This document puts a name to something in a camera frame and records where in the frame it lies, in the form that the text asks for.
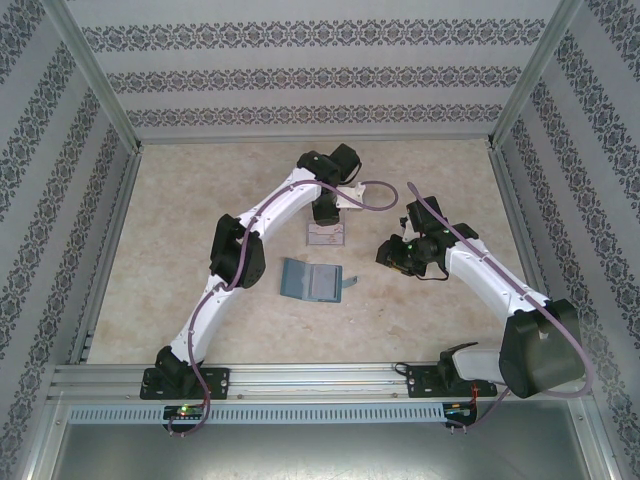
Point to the white and pink credit card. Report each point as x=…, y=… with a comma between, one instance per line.
x=325, y=235

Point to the blue leather card holder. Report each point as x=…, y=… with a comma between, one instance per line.
x=297, y=277

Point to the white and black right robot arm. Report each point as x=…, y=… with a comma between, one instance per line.
x=540, y=350

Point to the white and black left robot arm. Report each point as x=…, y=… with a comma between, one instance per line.
x=280, y=210

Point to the grey metal shelf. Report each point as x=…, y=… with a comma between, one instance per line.
x=320, y=455

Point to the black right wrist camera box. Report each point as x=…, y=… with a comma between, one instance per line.
x=424, y=215

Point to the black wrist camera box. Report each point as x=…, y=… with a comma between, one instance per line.
x=424, y=215
x=345, y=161

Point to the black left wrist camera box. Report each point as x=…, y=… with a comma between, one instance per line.
x=345, y=161

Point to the aluminium table side rail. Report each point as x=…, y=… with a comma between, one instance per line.
x=532, y=225
x=102, y=260

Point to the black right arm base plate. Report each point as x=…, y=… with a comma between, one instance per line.
x=420, y=382

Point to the aluminium mounting rail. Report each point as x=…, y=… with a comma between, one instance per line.
x=320, y=380

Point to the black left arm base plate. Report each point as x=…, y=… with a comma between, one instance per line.
x=220, y=382

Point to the aluminium frame post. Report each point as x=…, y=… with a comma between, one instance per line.
x=95, y=75
x=532, y=75

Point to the aluminium front frame bar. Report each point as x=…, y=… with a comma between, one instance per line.
x=42, y=440
x=597, y=440

